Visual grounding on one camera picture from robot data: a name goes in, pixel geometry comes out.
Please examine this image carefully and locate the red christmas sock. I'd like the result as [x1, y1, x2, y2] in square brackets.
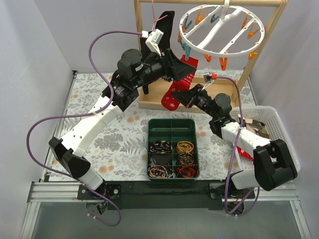
[237, 147, 254, 160]
[160, 55, 199, 111]

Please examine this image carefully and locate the brown beige striped sock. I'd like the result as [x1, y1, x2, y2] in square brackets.
[246, 119, 270, 139]

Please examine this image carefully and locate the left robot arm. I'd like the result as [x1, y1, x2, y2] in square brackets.
[49, 48, 196, 199]

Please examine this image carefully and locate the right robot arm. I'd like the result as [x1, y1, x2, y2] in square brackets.
[173, 84, 298, 198]

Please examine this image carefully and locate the white round clip hanger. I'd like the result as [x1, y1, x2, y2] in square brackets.
[178, 0, 265, 58]

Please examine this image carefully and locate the teal clothes clip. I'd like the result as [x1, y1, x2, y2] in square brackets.
[183, 19, 192, 30]
[178, 38, 191, 61]

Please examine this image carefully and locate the orange clothes clip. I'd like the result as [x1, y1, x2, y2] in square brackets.
[204, 54, 212, 63]

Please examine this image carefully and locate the yellow rolled tie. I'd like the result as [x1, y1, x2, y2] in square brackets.
[176, 141, 195, 154]

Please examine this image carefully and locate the black hanging garment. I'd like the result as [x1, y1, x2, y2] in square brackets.
[137, 10, 177, 88]

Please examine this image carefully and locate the black white patterned rolled tie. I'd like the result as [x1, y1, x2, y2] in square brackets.
[150, 140, 172, 154]

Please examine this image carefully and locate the green divided organizer box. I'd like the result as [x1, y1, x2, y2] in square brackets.
[146, 119, 200, 182]

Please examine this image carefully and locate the black gold paisley rolled tie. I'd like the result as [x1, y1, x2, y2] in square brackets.
[176, 153, 194, 166]

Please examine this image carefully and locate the yellow-orange clothes clip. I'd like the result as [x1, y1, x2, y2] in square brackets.
[248, 50, 258, 60]

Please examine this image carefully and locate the white plastic basket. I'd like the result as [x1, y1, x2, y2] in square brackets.
[225, 106, 301, 173]

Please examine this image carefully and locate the black orange rolled tie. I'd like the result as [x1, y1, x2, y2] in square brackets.
[176, 164, 199, 178]

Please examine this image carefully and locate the floral tablecloth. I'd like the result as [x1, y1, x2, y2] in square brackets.
[48, 72, 252, 182]

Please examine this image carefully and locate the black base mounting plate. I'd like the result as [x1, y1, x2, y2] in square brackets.
[77, 181, 255, 211]

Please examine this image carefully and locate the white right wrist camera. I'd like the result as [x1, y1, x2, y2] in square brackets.
[202, 73, 217, 90]

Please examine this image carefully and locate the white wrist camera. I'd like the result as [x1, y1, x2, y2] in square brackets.
[202, 73, 217, 90]
[146, 29, 164, 56]

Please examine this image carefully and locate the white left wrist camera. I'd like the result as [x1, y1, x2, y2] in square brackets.
[146, 29, 164, 56]

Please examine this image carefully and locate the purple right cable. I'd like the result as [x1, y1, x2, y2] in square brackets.
[216, 76, 260, 215]

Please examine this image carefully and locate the purple cable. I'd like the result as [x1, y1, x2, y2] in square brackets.
[26, 30, 148, 227]
[216, 76, 260, 215]

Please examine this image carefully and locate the left wooden rack post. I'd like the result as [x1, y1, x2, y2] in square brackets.
[133, 0, 144, 50]

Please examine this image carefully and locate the wooden rack post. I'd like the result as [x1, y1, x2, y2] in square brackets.
[237, 0, 289, 88]
[133, 0, 144, 50]

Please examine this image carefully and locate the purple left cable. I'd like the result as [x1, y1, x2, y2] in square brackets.
[26, 30, 148, 227]

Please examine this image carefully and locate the aluminium frame rail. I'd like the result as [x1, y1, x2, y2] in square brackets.
[19, 181, 88, 239]

